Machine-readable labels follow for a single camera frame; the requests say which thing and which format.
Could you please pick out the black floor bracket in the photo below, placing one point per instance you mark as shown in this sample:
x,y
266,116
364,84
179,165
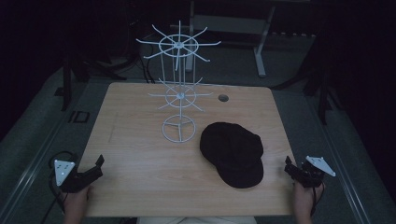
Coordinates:
x,y
79,117

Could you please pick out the black metal stand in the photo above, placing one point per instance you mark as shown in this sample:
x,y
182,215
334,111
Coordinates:
x,y
66,84
322,93

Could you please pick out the black cap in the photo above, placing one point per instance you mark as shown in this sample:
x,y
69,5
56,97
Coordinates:
x,y
232,149

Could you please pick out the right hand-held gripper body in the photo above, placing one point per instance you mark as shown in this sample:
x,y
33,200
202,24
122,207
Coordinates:
x,y
311,174

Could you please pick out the person's left hand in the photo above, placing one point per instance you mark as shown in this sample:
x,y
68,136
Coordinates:
x,y
76,200

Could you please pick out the white metal desk frame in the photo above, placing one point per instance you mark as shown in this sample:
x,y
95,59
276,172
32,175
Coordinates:
x,y
260,46

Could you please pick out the person's right hand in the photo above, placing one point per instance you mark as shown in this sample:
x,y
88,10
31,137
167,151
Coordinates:
x,y
303,199

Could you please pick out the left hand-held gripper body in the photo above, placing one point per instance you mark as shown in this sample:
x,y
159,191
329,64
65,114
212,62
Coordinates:
x,y
73,182

